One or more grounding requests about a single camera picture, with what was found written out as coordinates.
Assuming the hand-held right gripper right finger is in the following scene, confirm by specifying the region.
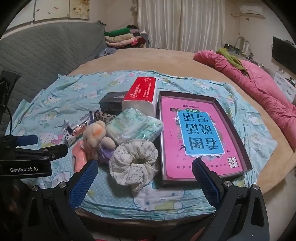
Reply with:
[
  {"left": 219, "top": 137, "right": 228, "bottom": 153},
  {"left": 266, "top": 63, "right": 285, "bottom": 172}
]
[{"left": 191, "top": 158, "right": 270, "bottom": 241}]

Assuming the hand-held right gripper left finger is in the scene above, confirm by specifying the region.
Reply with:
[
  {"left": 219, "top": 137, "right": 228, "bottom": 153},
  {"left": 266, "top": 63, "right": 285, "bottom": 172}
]
[{"left": 22, "top": 159, "right": 100, "bottom": 241}]

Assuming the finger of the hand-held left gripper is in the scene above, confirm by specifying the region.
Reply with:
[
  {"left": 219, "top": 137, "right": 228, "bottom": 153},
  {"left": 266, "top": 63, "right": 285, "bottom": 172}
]
[
  {"left": 3, "top": 134, "right": 39, "bottom": 149},
  {"left": 0, "top": 144, "right": 69, "bottom": 163}
]

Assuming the bagged orange sponge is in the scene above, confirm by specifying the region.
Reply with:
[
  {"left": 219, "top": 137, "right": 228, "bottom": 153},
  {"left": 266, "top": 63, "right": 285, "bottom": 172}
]
[{"left": 69, "top": 111, "right": 93, "bottom": 139}]

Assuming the white floral scrunchie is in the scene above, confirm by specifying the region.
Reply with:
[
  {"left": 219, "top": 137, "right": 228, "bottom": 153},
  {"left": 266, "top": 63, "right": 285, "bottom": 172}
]
[{"left": 109, "top": 139, "right": 159, "bottom": 197}]

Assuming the dark tray with pink book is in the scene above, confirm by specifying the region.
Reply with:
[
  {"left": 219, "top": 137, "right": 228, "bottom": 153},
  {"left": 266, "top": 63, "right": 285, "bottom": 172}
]
[{"left": 157, "top": 90, "right": 252, "bottom": 188}]

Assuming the green tissue packet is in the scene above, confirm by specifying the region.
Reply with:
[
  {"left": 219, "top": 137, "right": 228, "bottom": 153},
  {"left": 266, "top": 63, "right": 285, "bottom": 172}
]
[{"left": 105, "top": 108, "right": 163, "bottom": 145}]

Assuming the pink book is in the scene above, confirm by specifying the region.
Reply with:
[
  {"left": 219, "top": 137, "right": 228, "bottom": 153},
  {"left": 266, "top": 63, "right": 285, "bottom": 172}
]
[{"left": 161, "top": 96, "right": 244, "bottom": 181}]

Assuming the leopard print scrunchie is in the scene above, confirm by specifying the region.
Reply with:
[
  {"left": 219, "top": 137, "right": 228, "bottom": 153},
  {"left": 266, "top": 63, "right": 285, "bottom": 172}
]
[{"left": 94, "top": 110, "right": 116, "bottom": 128}]

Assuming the blue cartoon printed blanket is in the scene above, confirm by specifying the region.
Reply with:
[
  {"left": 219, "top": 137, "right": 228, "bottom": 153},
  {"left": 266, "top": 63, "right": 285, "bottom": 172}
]
[{"left": 6, "top": 70, "right": 278, "bottom": 212}]

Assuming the black box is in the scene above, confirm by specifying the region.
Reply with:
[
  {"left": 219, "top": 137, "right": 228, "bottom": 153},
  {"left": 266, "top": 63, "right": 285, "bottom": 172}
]
[{"left": 99, "top": 92, "right": 129, "bottom": 115}]

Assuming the grey quilted cover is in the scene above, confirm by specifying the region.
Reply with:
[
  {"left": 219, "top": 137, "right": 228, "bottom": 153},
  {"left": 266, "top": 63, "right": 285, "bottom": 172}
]
[{"left": 0, "top": 21, "right": 107, "bottom": 130}]

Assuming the red tissue pack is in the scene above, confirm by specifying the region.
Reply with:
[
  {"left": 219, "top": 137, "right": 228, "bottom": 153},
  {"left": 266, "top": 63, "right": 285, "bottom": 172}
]
[{"left": 122, "top": 76, "right": 158, "bottom": 118}]

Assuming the pink quilt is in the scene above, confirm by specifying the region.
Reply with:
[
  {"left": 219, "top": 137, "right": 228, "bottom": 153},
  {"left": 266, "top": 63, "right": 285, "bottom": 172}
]
[{"left": 193, "top": 50, "right": 296, "bottom": 150}]

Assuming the dark floral cloth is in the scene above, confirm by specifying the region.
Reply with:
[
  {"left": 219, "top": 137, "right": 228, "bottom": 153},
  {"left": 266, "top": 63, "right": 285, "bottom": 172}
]
[{"left": 95, "top": 47, "right": 116, "bottom": 59}]

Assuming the white drawer cabinet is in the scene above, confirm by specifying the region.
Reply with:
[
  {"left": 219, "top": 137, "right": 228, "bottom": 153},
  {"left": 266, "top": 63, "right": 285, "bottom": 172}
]
[{"left": 273, "top": 70, "right": 296, "bottom": 103}]

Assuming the green cloth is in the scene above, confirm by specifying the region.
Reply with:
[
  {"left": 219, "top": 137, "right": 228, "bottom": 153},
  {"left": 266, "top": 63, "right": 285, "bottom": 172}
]
[{"left": 216, "top": 47, "right": 249, "bottom": 75}]

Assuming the tan bed blanket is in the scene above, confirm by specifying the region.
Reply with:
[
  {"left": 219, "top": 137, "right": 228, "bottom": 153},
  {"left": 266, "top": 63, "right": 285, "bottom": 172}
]
[{"left": 67, "top": 47, "right": 296, "bottom": 232}]

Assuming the stack of folded clothes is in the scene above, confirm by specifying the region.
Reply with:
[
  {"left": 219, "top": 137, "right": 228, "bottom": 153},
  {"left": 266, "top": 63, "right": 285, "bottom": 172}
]
[{"left": 104, "top": 25, "right": 148, "bottom": 49}]

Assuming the black monitor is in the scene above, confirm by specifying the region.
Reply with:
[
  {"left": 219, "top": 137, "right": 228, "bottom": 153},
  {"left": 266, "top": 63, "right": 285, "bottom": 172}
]
[{"left": 272, "top": 37, "right": 296, "bottom": 75}]

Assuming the white curtain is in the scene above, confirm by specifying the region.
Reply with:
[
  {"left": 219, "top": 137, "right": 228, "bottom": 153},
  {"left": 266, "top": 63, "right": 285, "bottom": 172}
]
[{"left": 136, "top": 0, "right": 234, "bottom": 52}]

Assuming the white air conditioner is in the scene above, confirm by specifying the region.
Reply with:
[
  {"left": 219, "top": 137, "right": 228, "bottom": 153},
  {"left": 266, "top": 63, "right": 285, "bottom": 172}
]
[{"left": 239, "top": 5, "right": 265, "bottom": 16}]

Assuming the black cable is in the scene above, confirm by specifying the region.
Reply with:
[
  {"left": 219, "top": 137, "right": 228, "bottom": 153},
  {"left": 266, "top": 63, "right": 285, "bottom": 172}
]
[{"left": 5, "top": 107, "right": 13, "bottom": 137}]

